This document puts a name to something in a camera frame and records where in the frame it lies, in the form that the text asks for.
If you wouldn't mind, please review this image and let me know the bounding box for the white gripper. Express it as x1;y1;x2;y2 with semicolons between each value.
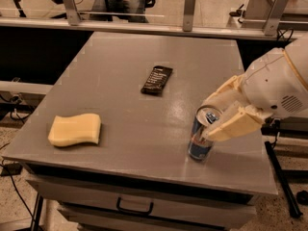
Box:
203;47;308;141

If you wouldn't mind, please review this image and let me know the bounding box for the red bull can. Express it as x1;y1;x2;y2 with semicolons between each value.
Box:
188;105;222;161

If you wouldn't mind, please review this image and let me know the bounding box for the black rxbar chocolate wrapper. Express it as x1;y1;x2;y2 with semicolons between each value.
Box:
141;65;173;95

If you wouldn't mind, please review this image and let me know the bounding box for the black rod on floor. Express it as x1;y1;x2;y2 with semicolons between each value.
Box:
265;141;302;218

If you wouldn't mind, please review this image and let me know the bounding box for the yellow sponge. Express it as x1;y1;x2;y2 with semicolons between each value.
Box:
48;114;101;147

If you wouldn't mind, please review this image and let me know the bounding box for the metal rail with brackets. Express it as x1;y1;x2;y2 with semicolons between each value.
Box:
0;0;267;39

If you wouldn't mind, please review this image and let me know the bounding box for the person in jeans behind rail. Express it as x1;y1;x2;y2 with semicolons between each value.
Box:
90;0;156;23

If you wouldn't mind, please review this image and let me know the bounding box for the grey drawer with black handle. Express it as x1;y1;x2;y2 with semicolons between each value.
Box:
27;174;256;231

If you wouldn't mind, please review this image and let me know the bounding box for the black cable on floor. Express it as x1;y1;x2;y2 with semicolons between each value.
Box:
0;163;37;223

